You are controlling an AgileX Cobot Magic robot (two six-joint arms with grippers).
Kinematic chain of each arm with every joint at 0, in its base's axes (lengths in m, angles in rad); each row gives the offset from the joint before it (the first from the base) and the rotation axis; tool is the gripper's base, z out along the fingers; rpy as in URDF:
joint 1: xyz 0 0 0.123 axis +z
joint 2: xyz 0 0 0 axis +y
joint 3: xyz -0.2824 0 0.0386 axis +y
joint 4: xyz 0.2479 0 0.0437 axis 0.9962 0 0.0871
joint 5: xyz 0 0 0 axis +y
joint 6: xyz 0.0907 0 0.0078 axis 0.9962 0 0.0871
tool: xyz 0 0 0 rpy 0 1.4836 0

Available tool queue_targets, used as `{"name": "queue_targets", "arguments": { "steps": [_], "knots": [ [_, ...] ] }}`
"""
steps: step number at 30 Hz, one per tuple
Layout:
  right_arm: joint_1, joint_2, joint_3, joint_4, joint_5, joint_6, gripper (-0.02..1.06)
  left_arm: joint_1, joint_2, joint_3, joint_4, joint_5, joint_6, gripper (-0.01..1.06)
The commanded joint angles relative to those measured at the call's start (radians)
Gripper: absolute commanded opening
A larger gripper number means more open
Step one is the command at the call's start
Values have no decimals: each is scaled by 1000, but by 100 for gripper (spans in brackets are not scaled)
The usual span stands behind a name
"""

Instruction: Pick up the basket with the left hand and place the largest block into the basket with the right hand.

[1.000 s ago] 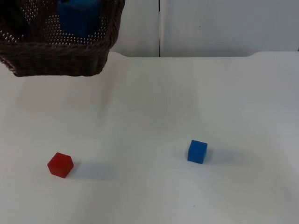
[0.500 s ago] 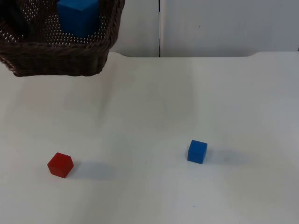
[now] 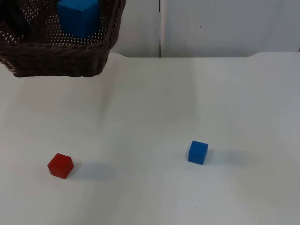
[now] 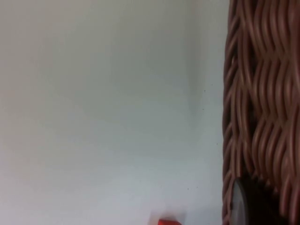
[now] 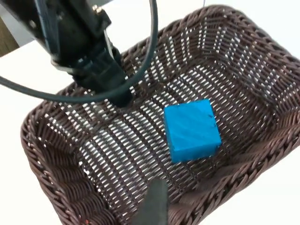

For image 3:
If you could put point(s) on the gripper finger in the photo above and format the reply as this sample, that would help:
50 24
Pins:
15 16

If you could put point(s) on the dark brown wicker basket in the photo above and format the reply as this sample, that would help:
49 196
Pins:
58 58

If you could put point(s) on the large blue block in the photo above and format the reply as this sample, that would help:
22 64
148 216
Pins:
77 18

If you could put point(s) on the red cube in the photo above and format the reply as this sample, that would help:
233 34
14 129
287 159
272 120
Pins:
60 166

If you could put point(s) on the small blue cube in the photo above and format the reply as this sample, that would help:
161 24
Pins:
197 152

